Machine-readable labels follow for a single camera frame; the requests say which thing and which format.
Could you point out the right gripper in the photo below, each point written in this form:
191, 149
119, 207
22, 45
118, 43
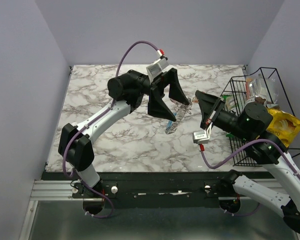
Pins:
211, 106

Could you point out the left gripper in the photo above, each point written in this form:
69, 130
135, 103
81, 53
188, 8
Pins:
156, 106

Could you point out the grey curved keyring holder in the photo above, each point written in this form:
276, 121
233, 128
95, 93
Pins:
181, 110

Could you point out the blue key tag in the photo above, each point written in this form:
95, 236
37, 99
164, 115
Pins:
170, 122

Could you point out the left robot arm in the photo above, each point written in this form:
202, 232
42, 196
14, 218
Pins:
127, 92

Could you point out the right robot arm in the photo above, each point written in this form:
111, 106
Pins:
265, 148

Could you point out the green snack packet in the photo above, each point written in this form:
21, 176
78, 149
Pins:
231, 104

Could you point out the clear snack packet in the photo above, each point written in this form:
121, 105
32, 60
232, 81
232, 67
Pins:
265, 88

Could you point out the yellow chips bag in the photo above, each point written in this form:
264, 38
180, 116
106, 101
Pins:
283, 125

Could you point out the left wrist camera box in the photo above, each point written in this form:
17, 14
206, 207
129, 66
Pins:
156, 68

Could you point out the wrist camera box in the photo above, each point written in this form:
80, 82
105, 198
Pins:
156, 68
202, 137

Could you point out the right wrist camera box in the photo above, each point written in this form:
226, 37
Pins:
202, 137

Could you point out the black wire basket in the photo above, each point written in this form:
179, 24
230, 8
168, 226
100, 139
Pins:
254, 118

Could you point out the black mounting rail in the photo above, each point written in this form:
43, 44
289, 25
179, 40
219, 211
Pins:
160, 190

